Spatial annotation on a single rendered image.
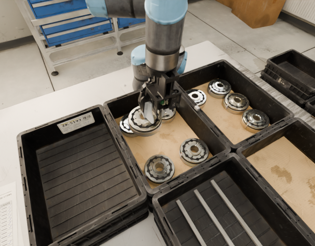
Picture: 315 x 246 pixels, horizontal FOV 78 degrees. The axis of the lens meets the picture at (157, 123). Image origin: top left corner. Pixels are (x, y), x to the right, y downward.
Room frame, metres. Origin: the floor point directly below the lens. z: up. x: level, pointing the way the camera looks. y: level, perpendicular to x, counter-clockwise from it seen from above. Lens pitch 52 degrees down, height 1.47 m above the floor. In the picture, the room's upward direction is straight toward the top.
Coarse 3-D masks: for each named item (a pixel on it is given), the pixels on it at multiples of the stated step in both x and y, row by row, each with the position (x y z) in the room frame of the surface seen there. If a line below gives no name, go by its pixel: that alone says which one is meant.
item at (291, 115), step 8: (208, 64) 0.76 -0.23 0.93; (192, 72) 0.70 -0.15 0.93; (240, 72) 0.70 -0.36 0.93; (248, 80) 0.65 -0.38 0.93; (256, 88) 0.60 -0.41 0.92; (272, 96) 0.55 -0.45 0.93; (280, 104) 0.51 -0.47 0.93; (200, 112) 0.47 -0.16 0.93; (288, 112) 0.47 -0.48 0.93; (208, 120) 0.43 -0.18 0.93; (280, 120) 0.43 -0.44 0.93; (288, 120) 0.43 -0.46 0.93; (216, 128) 0.40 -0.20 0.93; (264, 128) 0.40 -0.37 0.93; (272, 128) 0.40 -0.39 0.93; (224, 136) 0.36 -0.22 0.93; (256, 136) 0.36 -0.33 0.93; (232, 144) 0.33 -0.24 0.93; (240, 144) 0.33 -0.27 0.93
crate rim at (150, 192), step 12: (120, 96) 0.55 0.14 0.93; (108, 108) 0.49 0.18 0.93; (192, 108) 0.49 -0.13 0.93; (204, 120) 0.43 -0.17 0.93; (120, 132) 0.38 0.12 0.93; (216, 132) 0.38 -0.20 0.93; (228, 144) 0.33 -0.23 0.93; (132, 156) 0.29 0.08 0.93; (216, 156) 0.29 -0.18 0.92; (192, 168) 0.25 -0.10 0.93; (144, 180) 0.21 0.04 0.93; (156, 192) 0.18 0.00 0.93
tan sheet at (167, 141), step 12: (180, 120) 0.51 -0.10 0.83; (168, 132) 0.45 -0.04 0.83; (180, 132) 0.45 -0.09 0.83; (192, 132) 0.45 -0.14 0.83; (132, 144) 0.39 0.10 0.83; (144, 144) 0.39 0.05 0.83; (156, 144) 0.39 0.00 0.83; (168, 144) 0.39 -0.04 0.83; (180, 144) 0.39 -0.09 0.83; (144, 156) 0.34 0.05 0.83; (168, 156) 0.34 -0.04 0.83; (180, 168) 0.30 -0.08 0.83
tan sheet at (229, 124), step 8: (192, 88) 0.71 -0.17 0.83; (200, 88) 0.71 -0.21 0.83; (208, 96) 0.65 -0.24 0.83; (208, 104) 0.60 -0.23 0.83; (216, 104) 0.60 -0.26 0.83; (208, 112) 0.56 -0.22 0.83; (216, 112) 0.56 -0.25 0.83; (224, 112) 0.56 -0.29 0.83; (216, 120) 0.51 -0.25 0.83; (224, 120) 0.51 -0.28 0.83; (232, 120) 0.51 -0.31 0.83; (224, 128) 0.47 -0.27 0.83; (232, 128) 0.47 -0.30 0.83; (240, 128) 0.47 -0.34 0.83; (232, 136) 0.43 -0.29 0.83; (240, 136) 0.43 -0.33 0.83; (248, 136) 0.43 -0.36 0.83
